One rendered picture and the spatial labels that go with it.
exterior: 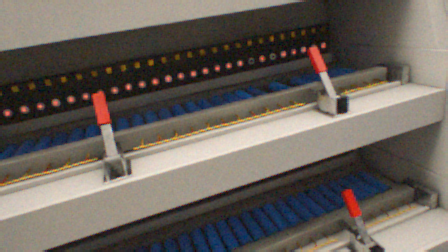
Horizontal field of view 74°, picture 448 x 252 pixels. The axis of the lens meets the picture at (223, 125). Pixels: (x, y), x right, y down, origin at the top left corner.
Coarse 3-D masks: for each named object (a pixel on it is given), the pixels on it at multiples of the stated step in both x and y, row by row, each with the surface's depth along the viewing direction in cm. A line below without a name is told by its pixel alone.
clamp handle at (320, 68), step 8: (312, 48) 38; (312, 56) 38; (320, 56) 38; (312, 64) 38; (320, 64) 38; (320, 72) 38; (328, 80) 37; (328, 88) 37; (328, 96) 37; (336, 96) 37
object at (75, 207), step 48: (384, 48) 47; (144, 96) 46; (384, 96) 40; (432, 96) 39; (192, 144) 35; (240, 144) 33; (288, 144) 34; (336, 144) 36; (48, 192) 29; (96, 192) 28; (144, 192) 30; (192, 192) 32; (0, 240) 27; (48, 240) 28
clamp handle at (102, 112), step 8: (96, 96) 31; (104, 96) 32; (96, 104) 31; (104, 104) 31; (96, 112) 31; (104, 112) 31; (104, 120) 31; (104, 128) 31; (104, 136) 31; (112, 136) 31; (104, 144) 30; (112, 144) 30; (112, 152) 30
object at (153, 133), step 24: (360, 72) 45; (384, 72) 45; (264, 96) 41; (288, 96) 41; (312, 96) 42; (168, 120) 37; (192, 120) 37; (216, 120) 38; (240, 120) 38; (72, 144) 34; (96, 144) 34; (120, 144) 35; (144, 144) 36; (0, 168) 32; (24, 168) 33; (48, 168) 32
